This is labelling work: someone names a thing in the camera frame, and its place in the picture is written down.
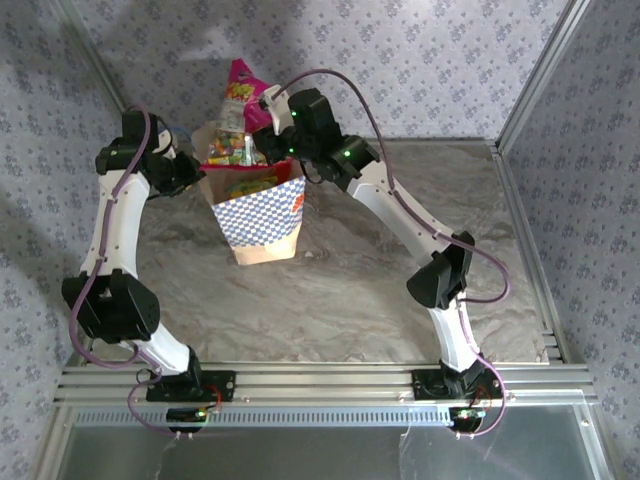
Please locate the red candy bag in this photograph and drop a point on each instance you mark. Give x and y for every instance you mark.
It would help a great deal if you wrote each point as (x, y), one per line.
(285, 170)

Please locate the pink candy bag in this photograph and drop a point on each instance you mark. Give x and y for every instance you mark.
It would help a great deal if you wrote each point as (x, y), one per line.
(240, 120)

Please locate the green yellow candy bag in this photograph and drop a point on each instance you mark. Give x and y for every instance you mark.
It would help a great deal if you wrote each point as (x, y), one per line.
(250, 187)

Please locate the blue checkered paper bag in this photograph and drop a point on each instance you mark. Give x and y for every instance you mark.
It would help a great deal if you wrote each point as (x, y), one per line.
(260, 225)

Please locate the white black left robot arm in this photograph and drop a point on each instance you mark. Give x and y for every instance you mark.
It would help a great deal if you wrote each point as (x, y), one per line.
(125, 225)

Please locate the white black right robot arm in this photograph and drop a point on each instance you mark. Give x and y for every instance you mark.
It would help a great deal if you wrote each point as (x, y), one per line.
(390, 212)

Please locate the grey metal sheet panel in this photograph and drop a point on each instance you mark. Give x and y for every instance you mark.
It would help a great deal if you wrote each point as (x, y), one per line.
(325, 455)

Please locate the aluminium frame post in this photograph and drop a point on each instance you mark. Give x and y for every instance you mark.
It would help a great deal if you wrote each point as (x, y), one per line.
(109, 80)
(540, 75)

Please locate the aluminium table edge rail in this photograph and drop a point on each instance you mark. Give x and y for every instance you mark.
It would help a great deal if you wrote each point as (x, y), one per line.
(450, 141)
(516, 200)

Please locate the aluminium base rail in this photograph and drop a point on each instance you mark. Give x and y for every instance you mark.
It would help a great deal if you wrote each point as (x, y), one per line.
(325, 382)

